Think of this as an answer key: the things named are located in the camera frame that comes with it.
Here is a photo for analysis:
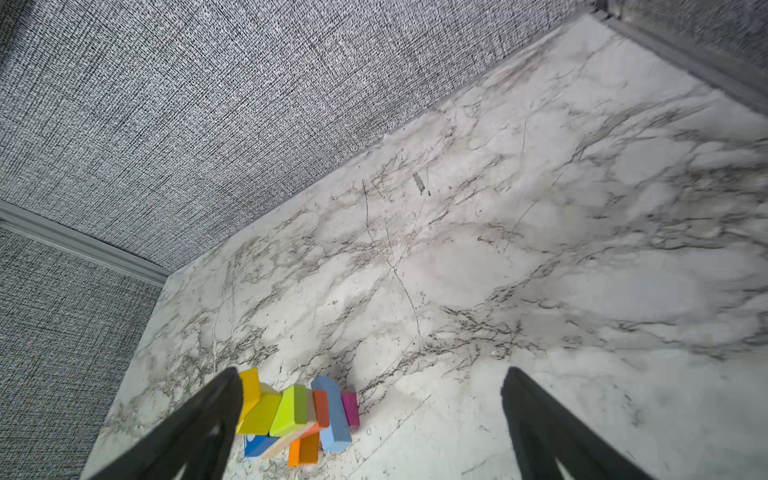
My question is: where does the magenta wooden cube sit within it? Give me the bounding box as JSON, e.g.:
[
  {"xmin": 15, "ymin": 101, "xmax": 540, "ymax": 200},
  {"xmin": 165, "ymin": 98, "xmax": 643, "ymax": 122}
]
[{"xmin": 341, "ymin": 392, "xmax": 361, "ymax": 432}]

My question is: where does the lime green wooden block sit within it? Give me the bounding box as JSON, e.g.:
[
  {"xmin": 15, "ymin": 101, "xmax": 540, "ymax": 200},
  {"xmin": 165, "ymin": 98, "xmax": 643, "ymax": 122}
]
[{"xmin": 269, "ymin": 384, "xmax": 309, "ymax": 437}]

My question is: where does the red wooden block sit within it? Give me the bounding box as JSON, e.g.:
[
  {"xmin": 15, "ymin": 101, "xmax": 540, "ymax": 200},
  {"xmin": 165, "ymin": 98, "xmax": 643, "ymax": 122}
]
[{"xmin": 301, "ymin": 390, "xmax": 330, "ymax": 438}]

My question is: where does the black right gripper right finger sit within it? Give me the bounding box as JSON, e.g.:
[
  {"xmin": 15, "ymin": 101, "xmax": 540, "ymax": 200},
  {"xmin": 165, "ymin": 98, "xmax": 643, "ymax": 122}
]
[{"xmin": 500, "ymin": 367, "xmax": 650, "ymax": 479}]

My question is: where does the yellow wooden wedge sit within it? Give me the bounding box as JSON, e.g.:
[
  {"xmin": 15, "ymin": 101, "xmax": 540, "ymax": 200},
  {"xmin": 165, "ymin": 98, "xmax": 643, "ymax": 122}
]
[{"xmin": 239, "ymin": 368, "xmax": 261, "ymax": 420}]

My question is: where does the blue number cube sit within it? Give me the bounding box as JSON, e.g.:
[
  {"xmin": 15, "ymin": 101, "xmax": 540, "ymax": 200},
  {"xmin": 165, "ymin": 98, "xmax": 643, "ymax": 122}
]
[{"xmin": 244, "ymin": 435, "xmax": 279, "ymax": 458}]

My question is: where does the light blue wooden block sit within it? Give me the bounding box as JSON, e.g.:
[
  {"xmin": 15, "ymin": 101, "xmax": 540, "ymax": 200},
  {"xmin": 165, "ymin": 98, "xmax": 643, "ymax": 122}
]
[{"xmin": 311, "ymin": 376, "xmax": 352, "ymax": 453}]

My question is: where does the orange wooden block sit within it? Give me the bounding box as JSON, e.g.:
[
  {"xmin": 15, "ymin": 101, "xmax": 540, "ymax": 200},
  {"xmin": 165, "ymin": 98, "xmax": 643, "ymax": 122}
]
[{"xmin": 288, "ymin": 433, "xmax": 320, "ymax": 467}]

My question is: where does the yellow wooden cube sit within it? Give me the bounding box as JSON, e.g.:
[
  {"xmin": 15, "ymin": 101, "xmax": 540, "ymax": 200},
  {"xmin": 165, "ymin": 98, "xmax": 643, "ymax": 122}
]
[{"xmin": 236, "ymin": 383, "xmax": 282, "ymax": 436}]

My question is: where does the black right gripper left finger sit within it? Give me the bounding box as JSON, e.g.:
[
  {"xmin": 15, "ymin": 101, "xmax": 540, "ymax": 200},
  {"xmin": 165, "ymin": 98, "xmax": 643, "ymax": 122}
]
[{"xmin": 93, "ymin": 367, "xmax": 243, "ymax": 479}]

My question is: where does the long natural wood block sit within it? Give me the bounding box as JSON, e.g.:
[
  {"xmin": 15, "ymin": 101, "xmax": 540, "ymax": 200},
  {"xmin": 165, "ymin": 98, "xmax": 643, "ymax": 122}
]
[{"xmin": 259, "ymin": 388, "xmax": 319, "ymax": 461}]

